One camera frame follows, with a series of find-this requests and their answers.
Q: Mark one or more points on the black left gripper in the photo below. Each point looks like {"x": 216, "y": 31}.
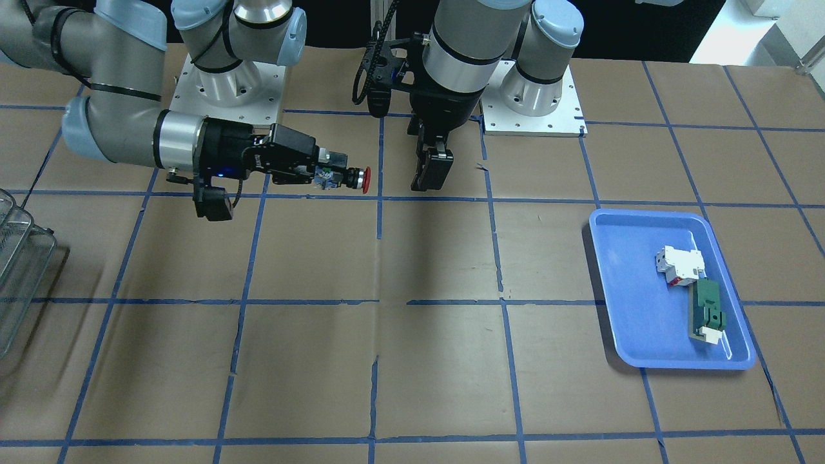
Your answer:
{"x": 445, "y": 107}

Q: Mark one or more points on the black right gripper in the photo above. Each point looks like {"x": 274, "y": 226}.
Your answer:
{"x": 227, "y": 148}

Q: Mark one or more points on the red emergency stop button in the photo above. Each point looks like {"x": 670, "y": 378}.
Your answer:
{"x": 353, "y": 178}

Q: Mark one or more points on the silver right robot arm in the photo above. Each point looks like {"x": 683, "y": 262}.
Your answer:
{"x": 117, "y": 52}

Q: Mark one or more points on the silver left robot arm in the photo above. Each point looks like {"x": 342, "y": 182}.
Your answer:
{"x": 509, "y": 57}

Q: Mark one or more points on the metal mesh shelf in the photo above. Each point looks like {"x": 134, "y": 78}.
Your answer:
{"x": 26, "y": 250}

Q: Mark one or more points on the white circuit breaker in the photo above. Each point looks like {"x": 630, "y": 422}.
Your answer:
{"x": 680, "y": 267}

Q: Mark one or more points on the blue plastic tray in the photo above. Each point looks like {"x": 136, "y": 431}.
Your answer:
{"x": 650, "y": 320}

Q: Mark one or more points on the green and white relay module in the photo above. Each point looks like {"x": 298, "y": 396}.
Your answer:
{"x": 707, "y": 321}

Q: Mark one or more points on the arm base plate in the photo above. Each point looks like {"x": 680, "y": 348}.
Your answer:
{"x": 225, "y": 90}
{"x": 515, "y": 106}

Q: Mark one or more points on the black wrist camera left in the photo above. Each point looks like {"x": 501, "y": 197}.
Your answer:
{"x": 387, "y": 66}

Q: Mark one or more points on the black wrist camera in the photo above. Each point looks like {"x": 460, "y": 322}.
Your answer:
{"x": 387, "y": 66}
{"x": 210, "y": 202}

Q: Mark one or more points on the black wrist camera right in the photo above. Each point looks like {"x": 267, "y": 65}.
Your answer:
{"x": 210, "y": 202}

